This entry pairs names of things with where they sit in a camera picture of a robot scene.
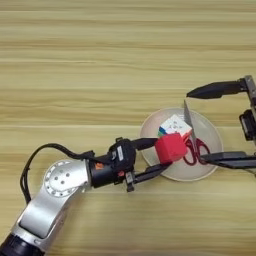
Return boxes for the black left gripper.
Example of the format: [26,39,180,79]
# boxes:
[87,137,173,193]

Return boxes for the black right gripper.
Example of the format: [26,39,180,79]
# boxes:
[186,74,256,170]

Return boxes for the red cube block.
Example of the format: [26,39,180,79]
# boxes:
[154,132,189,165]

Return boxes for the black box with white label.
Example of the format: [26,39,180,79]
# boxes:
[109,137,137,170]
[238,108,256,142]

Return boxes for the beige round plate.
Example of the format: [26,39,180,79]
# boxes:
[138,106,224,183]

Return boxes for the multicoloured puzzle cube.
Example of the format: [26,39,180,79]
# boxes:
[157,113,194,140]

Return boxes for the red handled scissors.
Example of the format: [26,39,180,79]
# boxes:
[181,99,212,167]

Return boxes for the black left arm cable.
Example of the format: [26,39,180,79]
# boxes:
[19,142,113,205]

